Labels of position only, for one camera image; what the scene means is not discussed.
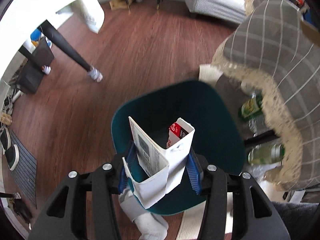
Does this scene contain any white torn carton box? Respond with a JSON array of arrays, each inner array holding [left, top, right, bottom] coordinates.
[[126, 117, 195, 209]]

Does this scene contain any dark teal trash bin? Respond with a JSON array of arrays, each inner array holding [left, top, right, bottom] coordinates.
[[111, 81, 245, 216]]

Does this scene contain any clear green cap bottle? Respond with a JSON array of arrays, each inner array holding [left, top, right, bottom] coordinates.
[[248, 144, 285, 165]]

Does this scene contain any green label plastic bottle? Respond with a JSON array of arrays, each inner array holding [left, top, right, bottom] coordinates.
[[239, 93, 263, 121]]

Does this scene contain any dark striped door mat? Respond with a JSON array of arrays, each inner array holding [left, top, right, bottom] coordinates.
[[10, 131, 37, 208]]

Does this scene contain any black table leg with sock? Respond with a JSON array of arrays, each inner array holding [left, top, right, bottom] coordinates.
[[38, 20, 103, 82]]

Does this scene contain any black and white sneaker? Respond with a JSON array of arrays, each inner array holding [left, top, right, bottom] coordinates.
[[1, 128, 20, 171]]

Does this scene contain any dark brown storage box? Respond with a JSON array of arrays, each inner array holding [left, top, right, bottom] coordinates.
[[16, 37, 54, 94]]

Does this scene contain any grey checked round tablecloth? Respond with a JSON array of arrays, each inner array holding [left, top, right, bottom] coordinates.
[[212, 0, 319, 190]]

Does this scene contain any grey upholstered armchair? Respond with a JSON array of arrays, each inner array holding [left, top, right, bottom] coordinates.
[[184, 0, 246, 24]]

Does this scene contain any pale green patterned tablecloth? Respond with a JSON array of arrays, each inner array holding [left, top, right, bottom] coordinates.
[[56, 0, 105, 34]]

